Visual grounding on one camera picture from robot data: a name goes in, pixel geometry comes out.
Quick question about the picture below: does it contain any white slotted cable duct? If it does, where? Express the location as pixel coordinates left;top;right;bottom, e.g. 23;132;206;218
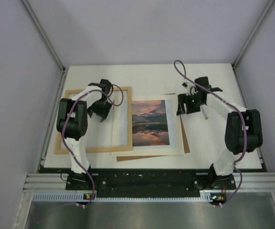
32;190;226;202

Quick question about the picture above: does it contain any aluminium front rail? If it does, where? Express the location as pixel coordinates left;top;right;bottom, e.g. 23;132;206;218
23;173;275;192

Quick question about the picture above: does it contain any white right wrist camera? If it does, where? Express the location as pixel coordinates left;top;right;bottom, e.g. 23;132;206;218
182;81;197;96

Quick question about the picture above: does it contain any aluminium left corner post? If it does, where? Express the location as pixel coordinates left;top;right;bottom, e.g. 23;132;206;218
20;0;65;72

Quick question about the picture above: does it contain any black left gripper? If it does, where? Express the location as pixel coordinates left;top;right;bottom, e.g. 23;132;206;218
87;98;112;121

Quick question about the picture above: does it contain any aluminium right corner post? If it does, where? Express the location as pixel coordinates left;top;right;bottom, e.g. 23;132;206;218
232;0;275;69

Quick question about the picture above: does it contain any cream photo mat board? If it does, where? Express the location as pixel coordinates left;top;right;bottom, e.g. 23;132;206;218
110;94;185;157

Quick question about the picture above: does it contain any aluminium corner post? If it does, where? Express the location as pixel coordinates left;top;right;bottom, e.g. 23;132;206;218
232;0;275;69
20;0;65;72

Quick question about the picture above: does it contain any aluminium left table rail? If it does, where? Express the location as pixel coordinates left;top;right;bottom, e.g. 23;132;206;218
33;68;68;173

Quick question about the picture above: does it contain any aluminium right table rail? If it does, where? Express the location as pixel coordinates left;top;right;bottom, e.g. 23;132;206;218
233;65;269;172

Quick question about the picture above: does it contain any clear handled screwdriver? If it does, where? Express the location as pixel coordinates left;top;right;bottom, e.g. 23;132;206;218
201;107;209;120

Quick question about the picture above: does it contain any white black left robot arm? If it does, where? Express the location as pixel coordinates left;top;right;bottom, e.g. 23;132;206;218
56;79;114;190

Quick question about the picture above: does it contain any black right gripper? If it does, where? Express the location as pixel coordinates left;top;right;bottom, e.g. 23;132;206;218
177;93;204;116

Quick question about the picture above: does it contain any aluminium table rail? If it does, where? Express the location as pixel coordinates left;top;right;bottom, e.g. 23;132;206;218
33;68;68;173
233;65;269;172

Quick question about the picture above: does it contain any sunset landscape photo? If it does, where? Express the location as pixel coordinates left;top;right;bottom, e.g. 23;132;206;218
132;100;170;147

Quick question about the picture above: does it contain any wooden picture frame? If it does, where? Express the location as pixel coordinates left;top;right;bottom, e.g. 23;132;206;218
54;86;134;155

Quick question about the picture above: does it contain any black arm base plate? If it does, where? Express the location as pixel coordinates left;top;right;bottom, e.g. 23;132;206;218
65;167;237;193

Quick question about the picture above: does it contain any brown hardboard backing panel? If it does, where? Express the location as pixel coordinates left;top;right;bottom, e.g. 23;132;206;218
116;93;190;162

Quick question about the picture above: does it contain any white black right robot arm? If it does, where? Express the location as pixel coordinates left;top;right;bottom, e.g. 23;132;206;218
176;76;263;189

